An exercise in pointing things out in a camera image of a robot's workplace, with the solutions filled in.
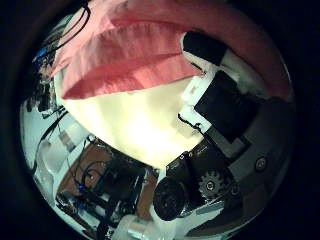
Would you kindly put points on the orange button shirt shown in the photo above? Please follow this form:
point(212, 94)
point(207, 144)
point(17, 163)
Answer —
point(133, 50)

